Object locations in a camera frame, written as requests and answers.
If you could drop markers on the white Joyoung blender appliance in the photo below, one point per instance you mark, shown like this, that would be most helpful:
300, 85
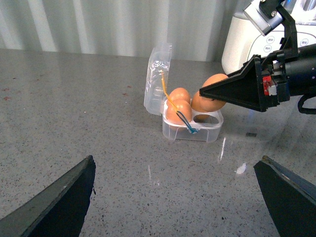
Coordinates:
244, 40

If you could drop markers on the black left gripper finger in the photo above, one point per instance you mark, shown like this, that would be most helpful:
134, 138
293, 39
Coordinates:
57, 211

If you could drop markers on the blue rubber band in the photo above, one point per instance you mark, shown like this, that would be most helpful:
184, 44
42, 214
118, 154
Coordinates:
182, 117

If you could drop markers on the black second arm gripper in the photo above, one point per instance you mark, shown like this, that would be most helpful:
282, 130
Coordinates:
261, 82

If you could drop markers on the grey camera box on gripper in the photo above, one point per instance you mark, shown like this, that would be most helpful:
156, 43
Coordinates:
263, 14

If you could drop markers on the clear plastic egg box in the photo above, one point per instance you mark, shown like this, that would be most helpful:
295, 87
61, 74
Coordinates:
155, 100

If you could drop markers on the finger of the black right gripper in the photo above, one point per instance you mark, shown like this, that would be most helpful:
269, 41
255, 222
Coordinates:
290, 199

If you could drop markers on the brown egg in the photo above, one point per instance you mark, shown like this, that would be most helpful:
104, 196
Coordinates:
200, 104
180, 93
214, 104
172, 119

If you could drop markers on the yellow rubber band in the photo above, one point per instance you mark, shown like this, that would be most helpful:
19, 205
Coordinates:
165, 91

